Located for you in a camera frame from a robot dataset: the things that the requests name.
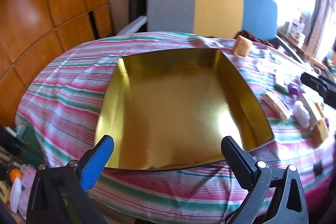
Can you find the grey yellow blue headboard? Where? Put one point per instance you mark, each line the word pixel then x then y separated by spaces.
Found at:
pixel 217 18

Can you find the green-edged snack bar packet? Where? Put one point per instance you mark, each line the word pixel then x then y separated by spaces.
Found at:
pixel 276 104

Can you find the orange fruit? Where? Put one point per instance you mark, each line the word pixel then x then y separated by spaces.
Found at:
pixel 15 173

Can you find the white plastic bottle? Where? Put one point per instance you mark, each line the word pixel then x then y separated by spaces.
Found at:
pixel 15 194

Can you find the grey chair armrest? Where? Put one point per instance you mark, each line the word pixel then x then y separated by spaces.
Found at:
pixel 133 26

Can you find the gold open box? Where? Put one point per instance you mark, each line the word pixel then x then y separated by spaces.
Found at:
pixel 171 109

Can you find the wooden wardrobe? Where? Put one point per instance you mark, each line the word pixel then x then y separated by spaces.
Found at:
pixel 34 32

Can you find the striped pink green bedsheet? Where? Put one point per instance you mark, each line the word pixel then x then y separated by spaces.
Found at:
pixel 63 103

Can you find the dark red blanket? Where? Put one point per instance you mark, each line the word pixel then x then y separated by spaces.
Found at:
pixel 251 37

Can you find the yellow sponge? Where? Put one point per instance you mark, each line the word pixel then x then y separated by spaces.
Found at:
pixel 242 46
pixel 320 132

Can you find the purple snack packet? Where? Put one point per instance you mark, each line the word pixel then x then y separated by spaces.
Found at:
pixel 293 89

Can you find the green essential oil box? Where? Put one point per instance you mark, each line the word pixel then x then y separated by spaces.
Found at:
pixel 280 84

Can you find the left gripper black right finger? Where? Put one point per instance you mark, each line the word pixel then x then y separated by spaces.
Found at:
pixel 242 164

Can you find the white ointment carton box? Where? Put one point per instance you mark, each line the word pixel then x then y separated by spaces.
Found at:
pixel 310 106

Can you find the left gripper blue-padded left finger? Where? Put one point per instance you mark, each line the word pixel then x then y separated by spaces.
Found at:
pixel 93 162

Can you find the wooden side desk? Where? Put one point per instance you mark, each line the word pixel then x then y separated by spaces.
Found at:
pixel 325 65

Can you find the white product box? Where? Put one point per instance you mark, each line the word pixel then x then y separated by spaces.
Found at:
pixel 296 29

